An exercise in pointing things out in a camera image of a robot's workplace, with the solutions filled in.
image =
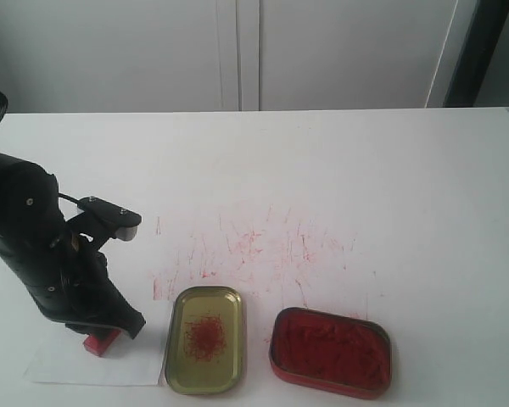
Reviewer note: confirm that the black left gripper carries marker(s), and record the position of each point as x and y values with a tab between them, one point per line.
69	283

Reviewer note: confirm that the red stamp block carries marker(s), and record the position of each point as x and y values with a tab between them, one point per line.
98	342

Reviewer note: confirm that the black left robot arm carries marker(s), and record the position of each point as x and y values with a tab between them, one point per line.
29	202

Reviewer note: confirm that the red ink tin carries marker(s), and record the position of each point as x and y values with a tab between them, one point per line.
332	353

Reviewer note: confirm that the white paper sheet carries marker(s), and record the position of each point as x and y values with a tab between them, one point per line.
62	358

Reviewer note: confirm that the gold tin lid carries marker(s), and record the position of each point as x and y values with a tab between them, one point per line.
205	343

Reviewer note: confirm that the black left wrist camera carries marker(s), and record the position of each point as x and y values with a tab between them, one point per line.
101	220

